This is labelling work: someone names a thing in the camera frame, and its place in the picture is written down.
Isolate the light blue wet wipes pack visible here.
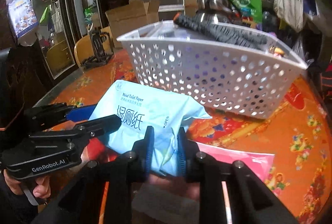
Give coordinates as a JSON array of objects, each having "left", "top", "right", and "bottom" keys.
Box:
[{"left": 90, "top": 80, "right": 211, "bottom": 176}]

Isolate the purple tissue pack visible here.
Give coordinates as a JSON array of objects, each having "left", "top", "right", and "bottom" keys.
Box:
[{"left": 182, "top": 51, "right": 240, "bottom": 85}]

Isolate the person left hand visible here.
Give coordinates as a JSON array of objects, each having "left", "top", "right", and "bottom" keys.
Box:
[{"left": 3, "top": 151, "right": 90, "bottom": 200}]

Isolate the pink plastic packet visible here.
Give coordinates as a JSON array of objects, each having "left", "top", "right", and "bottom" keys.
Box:
[{"left": 198, "top": 142, "right": 275, "bottom": 181}]

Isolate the yellow wooden chair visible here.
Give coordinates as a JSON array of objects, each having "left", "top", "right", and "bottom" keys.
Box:
[{"left": 74, "top": 26, "right": 114, "bottom": 67}]

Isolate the red floral tablecloth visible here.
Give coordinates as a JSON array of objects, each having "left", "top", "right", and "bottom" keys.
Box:
[{"left": 50, "top": 50, "right": 331, "bottom": 223}]

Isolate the brown cardboard box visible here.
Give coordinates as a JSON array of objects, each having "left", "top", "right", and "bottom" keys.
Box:
[{"left": 105, "top": 0, "right": 160, "bottom": 48}]

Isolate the white perforated plastic basket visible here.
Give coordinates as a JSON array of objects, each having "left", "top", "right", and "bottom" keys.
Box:
[{"left": 117, "top": 21, "right": 308, "bottom": 119}]

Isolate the grey orange knitted sock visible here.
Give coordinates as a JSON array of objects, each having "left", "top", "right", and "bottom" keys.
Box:
[{"left": 173, "top": 13, "right": 268, "bottom": 50}]

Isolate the stainless steel kettle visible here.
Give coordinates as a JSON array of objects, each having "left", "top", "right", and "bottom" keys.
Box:
[{"left": 194, "top": 0, "right": 233, "bottom": 23}]

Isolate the wall calendar poster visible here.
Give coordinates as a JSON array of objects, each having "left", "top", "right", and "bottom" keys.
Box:
[{"left": 6, "top": 0, "right": 39, "bottom": 46}]

